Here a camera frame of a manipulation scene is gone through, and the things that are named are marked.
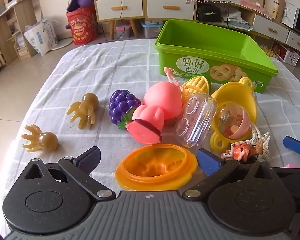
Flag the red cartoon bucket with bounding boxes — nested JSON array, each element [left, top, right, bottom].
[[66, 6, 97, 45]]

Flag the orange plastic lid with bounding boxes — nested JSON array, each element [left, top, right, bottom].
[[115, 144, 198, 189]]

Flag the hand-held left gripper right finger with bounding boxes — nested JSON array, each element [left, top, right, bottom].
[[181, 148, 275, 202]]

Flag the purple toy grapes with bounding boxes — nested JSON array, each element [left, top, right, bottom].
[[109, 89, 142, 130]]

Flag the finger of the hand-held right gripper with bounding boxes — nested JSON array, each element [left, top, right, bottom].
[[283, 135, 300, 157], [274, 162, 300, 180]]

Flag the yellow toy corn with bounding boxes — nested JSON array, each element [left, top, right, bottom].
[[181, 76, 212, 99]]

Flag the low wooden sideboard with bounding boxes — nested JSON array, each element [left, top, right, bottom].
[[196, 0, 300, 55]]

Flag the pink rubber toy figure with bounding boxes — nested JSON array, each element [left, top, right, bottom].
[[126, 67, 184, 145]]

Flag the white starfish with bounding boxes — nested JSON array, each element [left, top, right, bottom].
[[249, 124, 272, 162]]

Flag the clear storage box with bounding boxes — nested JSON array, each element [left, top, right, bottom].
[[115, 25, 132, 40]]

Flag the blue lid storage box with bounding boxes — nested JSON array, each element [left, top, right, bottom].
[[140, 20, 165, 39]]

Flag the grey checked tablecloth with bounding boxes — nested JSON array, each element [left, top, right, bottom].
[[0, 39, 300, 235]]

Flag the wooden bookshelf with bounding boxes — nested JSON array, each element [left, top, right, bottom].
[[0, 0, 44, 78]]

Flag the yellow toy pot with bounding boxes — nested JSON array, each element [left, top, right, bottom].
[[209, 76, 258, 151]]

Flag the wooden cabinet with white drawer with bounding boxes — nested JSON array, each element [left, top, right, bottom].
[[144, 0, 198, 20], [91, 0, 147, 40]]

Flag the pink clear capsule ball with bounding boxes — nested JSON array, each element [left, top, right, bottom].
[[216, 101, 252, 140]]

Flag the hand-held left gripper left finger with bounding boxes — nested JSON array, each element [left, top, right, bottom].
[[24, 146, 115, 202]]

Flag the clear plastic container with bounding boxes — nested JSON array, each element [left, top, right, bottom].
[[175, 93, 218, 148]]

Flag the brown seashell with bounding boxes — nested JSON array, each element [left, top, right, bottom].
[[251, 140, 264, 157]]

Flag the orange white toy figurine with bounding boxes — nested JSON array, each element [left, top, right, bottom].
[[220, 141, 253, 162]]

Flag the white paper shopping bag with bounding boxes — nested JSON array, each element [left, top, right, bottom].
[[23, 19, 58, 56]]

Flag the stack of papers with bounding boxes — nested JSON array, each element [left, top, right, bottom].
[[221, 5, 253, 30]]

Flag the tall paper cup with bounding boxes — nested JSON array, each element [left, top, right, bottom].
[[271, 0, 280, 20]]

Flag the green plastic cookie box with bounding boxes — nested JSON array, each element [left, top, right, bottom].
[[154, 19, 278, 93]]

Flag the yellow egg carton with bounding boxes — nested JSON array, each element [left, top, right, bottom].
[[261, 44, 278, 59]]

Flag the black case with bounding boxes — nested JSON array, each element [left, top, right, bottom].
[[197, 4, 222, 22]]

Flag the red white cardboard box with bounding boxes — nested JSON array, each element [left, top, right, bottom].
[[272, 41, 300, 67]]

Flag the tan rubber octopus toy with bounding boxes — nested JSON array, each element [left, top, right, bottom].
[[66, 92, 100, 130], [21, 124, 58, 153]]

